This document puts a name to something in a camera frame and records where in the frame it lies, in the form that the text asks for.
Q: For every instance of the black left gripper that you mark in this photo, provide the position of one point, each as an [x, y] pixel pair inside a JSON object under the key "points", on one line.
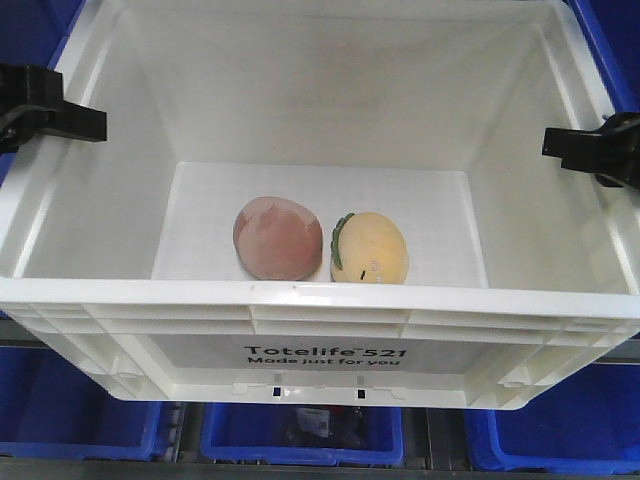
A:
{"points": [[32, 104]]}

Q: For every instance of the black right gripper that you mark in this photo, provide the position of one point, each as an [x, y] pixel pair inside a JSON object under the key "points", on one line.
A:
{"points": [[581, 150]]}

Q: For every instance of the pink plush ball toy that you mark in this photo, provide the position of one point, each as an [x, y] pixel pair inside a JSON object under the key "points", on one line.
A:
{"points": [[278, 239]]}

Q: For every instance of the yellow plush toy green trim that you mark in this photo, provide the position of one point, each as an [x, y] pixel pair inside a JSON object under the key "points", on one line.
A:
{"points": [[368, 248]]}

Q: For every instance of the white plastic Totelife crate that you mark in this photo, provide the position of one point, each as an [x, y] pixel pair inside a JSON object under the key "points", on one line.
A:
{"points": [[119, 254]]}

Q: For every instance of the blue bin upper left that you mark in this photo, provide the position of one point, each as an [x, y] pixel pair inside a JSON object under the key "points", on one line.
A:
{"points": [[36, 31]]}

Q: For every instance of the blue storage bin right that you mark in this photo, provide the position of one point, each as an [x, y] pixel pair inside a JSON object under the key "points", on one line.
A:
{"points": [[611, 29]]}

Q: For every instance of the blue bin lower right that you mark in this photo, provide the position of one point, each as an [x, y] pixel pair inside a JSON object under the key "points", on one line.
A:
{"points": [[587, 424]]}

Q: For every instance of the blue bin lower left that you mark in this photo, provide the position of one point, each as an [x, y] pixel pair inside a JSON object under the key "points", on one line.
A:
{"points": [[52, 410]]}

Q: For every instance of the blue bin lower middle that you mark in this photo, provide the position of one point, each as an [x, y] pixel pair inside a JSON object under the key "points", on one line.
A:
{"points": [[311, 435]]}

